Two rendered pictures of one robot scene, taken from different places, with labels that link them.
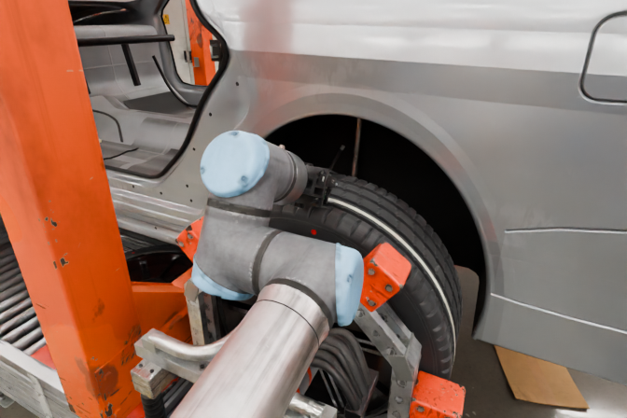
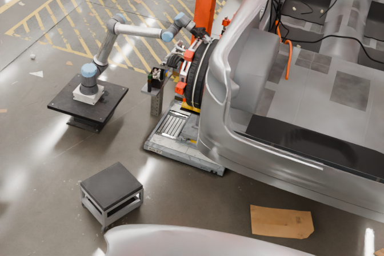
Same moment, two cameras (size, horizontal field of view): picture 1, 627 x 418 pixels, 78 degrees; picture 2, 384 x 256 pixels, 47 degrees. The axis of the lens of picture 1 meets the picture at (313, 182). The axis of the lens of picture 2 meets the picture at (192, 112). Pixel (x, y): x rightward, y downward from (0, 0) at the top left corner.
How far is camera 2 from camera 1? 371 cm
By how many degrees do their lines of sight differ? 67
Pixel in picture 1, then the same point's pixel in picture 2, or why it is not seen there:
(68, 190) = (200, 11)
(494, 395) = (251, 199)
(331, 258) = (166, 31)
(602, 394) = not seen: hidden behind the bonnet
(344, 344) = (176, 57)
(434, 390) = (181, 84)
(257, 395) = (149, 31)
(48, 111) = not seen: outside the picture
